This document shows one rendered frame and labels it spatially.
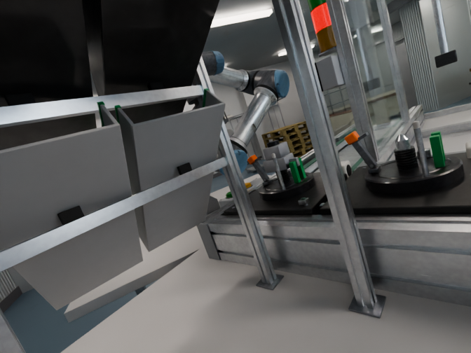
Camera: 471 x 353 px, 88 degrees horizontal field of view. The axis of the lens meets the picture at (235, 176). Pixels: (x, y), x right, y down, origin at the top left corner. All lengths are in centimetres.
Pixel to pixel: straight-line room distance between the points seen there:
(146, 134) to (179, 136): 5
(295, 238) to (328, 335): 15
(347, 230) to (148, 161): 27
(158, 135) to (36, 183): 13
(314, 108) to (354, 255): 20
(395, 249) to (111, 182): 36
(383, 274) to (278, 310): 17
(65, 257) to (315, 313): 34
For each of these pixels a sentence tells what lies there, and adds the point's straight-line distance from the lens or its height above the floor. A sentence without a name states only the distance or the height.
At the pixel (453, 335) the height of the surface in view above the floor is 86.
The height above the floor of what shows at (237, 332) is 86.
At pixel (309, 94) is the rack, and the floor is 116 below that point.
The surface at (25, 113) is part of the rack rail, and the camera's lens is 31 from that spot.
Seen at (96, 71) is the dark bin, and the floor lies 127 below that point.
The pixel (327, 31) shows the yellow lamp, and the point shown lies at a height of 130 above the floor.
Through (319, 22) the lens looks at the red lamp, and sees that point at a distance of 72.
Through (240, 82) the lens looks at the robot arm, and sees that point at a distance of 118.
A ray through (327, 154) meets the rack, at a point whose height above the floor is 108.
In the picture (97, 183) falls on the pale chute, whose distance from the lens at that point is 29.
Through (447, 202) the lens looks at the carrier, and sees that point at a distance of 42.
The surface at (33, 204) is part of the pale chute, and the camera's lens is 29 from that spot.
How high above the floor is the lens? 114
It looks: 10 degrees down
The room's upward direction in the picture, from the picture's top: 19 degrees counter-clockwise
